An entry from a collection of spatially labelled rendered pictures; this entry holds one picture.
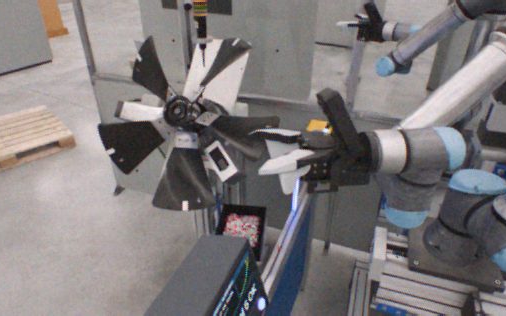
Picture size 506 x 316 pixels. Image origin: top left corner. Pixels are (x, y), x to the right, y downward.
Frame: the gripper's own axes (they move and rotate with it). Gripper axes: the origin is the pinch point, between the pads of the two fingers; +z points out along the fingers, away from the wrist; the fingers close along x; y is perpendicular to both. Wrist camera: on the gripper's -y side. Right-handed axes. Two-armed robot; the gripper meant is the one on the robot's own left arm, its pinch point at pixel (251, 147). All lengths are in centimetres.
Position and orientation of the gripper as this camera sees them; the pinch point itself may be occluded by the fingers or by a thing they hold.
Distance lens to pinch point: 55.5
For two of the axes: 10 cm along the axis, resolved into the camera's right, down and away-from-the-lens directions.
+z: -9.9, 0.6, -0.9
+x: -1.0, -4.0, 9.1
